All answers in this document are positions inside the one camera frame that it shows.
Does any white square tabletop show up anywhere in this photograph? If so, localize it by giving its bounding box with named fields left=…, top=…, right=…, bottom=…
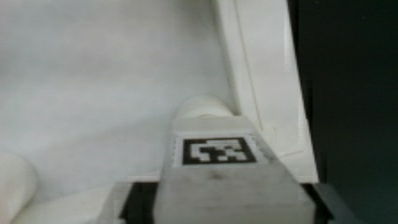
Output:
left=0, top=0, right=239, bottom=224

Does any white table leg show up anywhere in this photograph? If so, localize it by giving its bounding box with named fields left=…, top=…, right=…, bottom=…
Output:
left=153, top=95, right=317, bottom=224

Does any white U-shaped fence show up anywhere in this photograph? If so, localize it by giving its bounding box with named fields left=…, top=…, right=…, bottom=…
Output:
left=235, top=0, right=319, bottom=183

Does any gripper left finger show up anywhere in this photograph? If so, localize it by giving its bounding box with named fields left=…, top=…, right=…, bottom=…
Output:
left=93, top=182, right=134, bottom=224

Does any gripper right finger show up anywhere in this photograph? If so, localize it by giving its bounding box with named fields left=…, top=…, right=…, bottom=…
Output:
left=313, top=183, right=365, bottom=224

